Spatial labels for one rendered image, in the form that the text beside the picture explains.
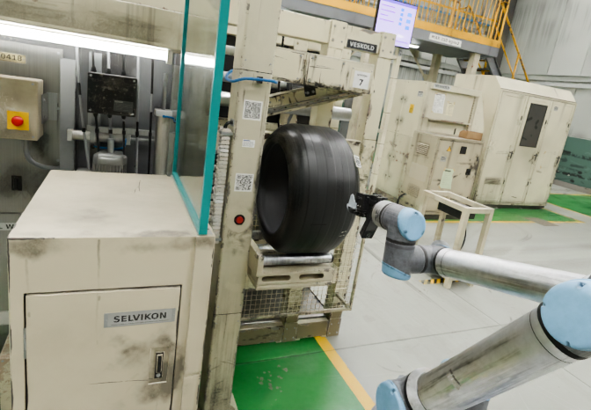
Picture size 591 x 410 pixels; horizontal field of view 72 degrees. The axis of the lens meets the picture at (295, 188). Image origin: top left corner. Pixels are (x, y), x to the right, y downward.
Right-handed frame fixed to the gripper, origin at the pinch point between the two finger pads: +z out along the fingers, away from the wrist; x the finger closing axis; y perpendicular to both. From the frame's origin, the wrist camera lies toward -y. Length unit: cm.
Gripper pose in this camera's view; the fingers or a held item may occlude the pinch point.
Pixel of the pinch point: (350, 207)
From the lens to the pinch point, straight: 153.9
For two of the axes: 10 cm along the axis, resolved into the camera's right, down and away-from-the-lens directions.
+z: -3.9, -1.6, 9.0
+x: -9.1, -0.4, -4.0
